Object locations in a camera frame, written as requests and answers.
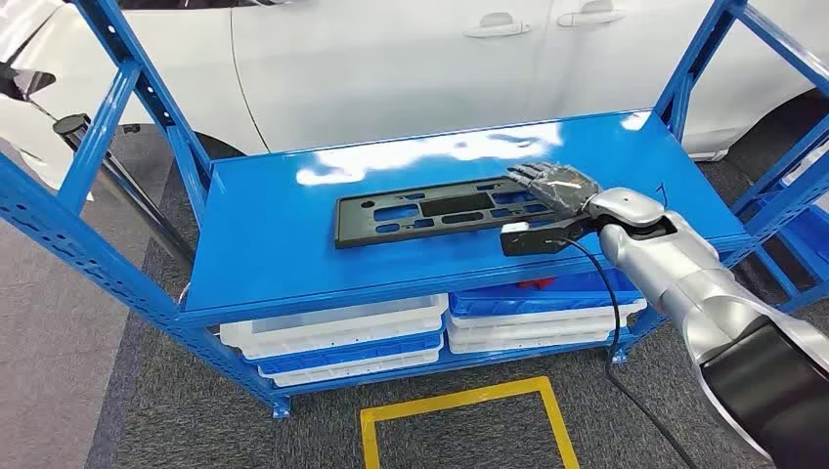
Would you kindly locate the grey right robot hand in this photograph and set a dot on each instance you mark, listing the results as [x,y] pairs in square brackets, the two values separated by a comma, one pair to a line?
[567,191]

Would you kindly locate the black plastic panel part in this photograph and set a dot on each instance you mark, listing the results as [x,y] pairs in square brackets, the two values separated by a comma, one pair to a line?
[351,221]

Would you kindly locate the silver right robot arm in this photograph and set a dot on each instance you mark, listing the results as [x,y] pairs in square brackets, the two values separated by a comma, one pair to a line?
[699,278]

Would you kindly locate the blue metal shelf rack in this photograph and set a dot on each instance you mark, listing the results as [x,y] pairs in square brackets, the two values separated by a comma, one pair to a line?
[291,259]

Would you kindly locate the red item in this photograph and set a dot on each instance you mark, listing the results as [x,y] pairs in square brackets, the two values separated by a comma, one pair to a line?
[536,283]

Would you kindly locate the blue plastic bin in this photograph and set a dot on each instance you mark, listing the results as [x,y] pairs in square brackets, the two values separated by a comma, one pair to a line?
[518,301]

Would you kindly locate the white flat plastic tray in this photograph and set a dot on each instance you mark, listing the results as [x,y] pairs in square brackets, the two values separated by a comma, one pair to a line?
[350,373]
[524,345]
[531,330]
[537,315]

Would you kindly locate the white car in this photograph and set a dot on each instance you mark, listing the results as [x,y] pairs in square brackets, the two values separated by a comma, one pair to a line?
[388,65]

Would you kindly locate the yellow floor tape square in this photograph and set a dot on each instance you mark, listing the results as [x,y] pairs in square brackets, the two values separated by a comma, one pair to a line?
[453,396]

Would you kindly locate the large white plastic tray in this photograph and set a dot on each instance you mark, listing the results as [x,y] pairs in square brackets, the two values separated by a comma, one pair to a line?
[337,324]

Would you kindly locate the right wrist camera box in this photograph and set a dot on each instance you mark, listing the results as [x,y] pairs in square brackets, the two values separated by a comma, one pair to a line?
[531,241]

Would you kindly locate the blue wheeled cart frame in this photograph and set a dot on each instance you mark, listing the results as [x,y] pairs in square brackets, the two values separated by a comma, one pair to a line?
[809,233]

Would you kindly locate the stanchion post with chrome base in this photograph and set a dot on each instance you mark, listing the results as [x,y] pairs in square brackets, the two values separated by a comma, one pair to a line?
[72,126]

